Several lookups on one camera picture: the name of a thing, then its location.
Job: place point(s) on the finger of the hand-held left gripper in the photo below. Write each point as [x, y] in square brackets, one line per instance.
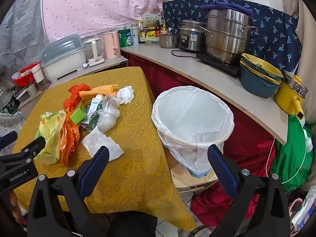
[37, 144]
[8, 138]

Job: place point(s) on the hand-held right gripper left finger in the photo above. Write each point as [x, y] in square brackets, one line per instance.
[95, 167]

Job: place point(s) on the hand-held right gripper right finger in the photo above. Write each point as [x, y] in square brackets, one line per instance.
[222, 167]

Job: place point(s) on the orange plastic bag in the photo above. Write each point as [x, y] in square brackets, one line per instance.
[70, 138]

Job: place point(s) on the small green box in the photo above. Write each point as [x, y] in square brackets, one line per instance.
[77, 115]

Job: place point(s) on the green white drink carton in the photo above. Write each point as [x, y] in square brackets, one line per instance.
[93, 113]

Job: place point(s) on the bin with white plastic liner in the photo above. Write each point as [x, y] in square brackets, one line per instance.
[192, 118]

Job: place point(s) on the person's left hand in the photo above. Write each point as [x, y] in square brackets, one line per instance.
[16, 206]

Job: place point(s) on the yellow green snack packet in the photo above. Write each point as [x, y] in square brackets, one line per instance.
[50, 133]

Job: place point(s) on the flat white tissue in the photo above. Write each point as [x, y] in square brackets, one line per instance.
[98, 143]

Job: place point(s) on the red cloth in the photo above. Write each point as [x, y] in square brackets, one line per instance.
[246, 150]

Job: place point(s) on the glass jar green label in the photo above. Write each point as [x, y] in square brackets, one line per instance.
[11, 106]

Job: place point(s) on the wooden stool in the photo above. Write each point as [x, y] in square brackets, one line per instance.
[187, 180]

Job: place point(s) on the yellow patterned tablecloth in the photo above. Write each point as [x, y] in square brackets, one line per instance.
[133, 153]

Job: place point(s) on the clear plastic bag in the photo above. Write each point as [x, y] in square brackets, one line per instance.
[108, 118]

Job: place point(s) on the red plastic container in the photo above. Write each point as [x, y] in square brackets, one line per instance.
[18, 81]

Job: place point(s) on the clear glass jar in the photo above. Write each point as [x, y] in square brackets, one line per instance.
[197, 232]

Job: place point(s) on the green cloth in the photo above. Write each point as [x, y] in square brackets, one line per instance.
[291, 158]

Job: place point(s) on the white lidded canister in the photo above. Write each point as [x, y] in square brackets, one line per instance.
[37, 74]

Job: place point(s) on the orange waffle cloth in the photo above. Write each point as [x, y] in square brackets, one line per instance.
[93, 94]

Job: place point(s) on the crumpled white tissue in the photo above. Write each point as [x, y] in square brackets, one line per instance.
[126, 95]

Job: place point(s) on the blue basin yellow rim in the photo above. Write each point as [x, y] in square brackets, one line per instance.
[256, 87]
[261, 65]
[269, 79]

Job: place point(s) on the white dish rack grey lid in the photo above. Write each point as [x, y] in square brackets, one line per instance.
[61, 56]

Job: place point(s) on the yellow electric pot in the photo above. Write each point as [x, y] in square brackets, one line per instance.
[286, 96]

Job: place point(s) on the black induction cooker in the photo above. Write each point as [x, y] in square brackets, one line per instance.
[222, 66]

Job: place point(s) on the grey plastic tarp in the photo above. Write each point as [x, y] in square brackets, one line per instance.
[19, 34]

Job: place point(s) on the white electric kettle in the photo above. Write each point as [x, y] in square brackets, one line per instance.
[92, 51]

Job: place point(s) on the pink electric kettle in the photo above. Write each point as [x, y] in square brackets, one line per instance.
[112, 45]

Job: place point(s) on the large steel steamer pot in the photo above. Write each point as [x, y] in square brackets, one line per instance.
[229, 37]

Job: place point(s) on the green tin can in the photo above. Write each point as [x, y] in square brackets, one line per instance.
[125, 38]

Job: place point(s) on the steel rice cooker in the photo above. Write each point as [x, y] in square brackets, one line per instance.
[192, 37]

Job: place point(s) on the small steel pot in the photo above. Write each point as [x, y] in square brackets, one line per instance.
[169, 42]

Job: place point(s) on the white bottle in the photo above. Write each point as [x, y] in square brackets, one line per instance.
[135, 35]

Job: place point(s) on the clear food container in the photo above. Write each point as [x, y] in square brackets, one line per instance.
[151, 42]

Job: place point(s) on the dark sauce bottle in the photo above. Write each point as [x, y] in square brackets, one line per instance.
[142, 37]

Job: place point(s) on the navy printed cloth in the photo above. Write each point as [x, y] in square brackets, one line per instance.
[274, 34]

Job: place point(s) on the tall brown bottle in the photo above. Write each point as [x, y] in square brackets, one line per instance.
[158, 28]

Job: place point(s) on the pink dotted curtain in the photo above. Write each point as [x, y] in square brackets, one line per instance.
[98, 2]

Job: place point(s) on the white green box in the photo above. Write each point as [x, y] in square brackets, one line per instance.
[149, 21]

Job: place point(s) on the purple cloth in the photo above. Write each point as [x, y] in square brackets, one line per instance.
[222, 5]

